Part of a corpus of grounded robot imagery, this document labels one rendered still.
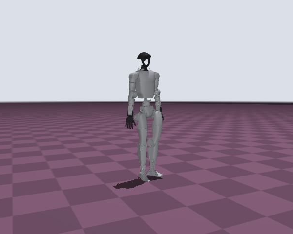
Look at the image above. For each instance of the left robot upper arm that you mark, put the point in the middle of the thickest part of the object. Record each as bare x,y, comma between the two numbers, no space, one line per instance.
157,91

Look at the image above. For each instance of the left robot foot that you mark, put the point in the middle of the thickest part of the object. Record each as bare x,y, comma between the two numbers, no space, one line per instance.
154,173

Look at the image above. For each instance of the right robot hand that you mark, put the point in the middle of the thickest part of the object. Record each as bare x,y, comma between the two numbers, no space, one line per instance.
130,121

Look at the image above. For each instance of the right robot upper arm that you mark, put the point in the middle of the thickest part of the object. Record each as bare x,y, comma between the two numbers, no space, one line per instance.
132,83

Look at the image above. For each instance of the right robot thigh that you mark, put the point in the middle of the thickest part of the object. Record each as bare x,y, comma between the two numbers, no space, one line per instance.
141,118

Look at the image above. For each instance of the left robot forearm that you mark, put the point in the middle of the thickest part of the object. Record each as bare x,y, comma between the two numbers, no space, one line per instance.
157,102

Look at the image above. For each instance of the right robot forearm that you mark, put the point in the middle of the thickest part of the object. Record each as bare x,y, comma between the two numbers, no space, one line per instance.
131,103

